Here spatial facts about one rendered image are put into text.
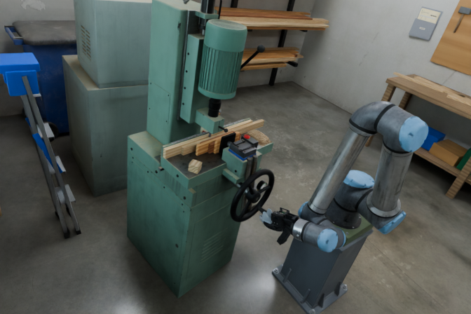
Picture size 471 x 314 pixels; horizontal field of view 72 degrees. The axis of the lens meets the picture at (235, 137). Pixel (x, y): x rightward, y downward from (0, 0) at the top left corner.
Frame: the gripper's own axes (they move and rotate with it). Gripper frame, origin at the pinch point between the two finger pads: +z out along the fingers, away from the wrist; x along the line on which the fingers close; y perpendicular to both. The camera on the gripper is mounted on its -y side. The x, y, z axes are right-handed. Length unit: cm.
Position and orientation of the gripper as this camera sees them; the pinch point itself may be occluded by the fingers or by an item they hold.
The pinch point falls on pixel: (261, 218)
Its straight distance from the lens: 161.1
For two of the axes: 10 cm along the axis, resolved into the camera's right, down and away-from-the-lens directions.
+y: -0.6, -9.6, -2.8
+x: -6.9, 2.4, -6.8
